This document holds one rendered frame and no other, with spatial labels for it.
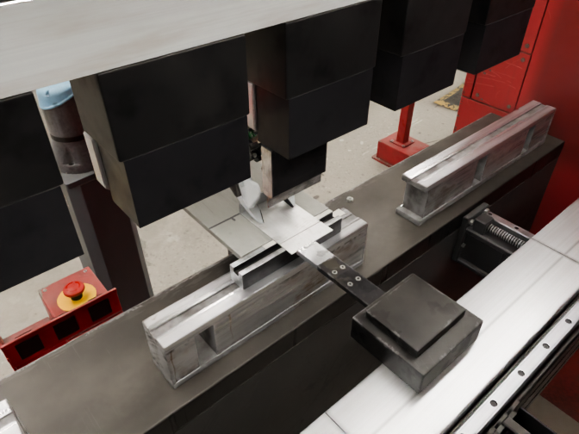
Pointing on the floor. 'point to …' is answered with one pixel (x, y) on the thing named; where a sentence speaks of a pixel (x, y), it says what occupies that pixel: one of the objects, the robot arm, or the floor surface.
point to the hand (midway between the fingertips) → (272, 208)
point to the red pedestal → (399, 141)
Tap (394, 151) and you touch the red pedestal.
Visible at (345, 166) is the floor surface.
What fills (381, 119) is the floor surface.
